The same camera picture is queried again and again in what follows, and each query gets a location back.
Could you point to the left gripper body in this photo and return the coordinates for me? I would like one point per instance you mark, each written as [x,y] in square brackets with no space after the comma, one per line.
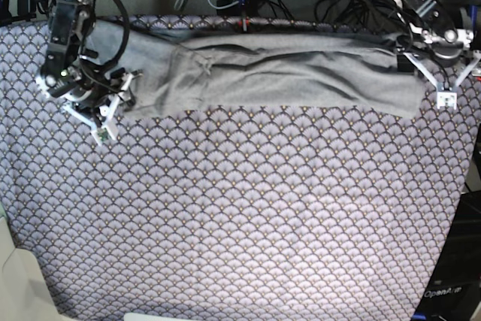
[441,55]

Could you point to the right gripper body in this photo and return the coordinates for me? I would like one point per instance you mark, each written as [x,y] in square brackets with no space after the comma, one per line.
[85,90]

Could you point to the light grey T-shirt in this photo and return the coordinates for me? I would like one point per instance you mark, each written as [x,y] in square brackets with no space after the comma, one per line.
[193,70]

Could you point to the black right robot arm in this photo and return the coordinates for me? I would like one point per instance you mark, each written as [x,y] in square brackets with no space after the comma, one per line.
[69,70]

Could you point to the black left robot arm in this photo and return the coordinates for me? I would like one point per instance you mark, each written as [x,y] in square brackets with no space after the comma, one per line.
[432,26]

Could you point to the patterned fan-print tablecloth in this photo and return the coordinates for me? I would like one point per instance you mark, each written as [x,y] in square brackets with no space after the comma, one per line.
[277,213]

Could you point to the red table clamp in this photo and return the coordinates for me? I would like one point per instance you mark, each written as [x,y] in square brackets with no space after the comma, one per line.
[244,24]

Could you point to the white plastic bin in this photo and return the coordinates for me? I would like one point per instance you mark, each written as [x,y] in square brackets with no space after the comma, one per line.
[24,293]

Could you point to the black OpenArm box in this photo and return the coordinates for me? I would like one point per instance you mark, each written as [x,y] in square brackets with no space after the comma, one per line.
[453,292]

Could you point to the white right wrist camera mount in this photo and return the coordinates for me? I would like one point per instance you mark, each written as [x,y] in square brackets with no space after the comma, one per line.
[105,114]

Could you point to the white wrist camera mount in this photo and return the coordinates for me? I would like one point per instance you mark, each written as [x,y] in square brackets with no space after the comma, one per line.
[446,93]
[105,114]

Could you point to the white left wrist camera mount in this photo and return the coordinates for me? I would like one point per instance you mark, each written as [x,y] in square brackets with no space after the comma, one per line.
[446,93]

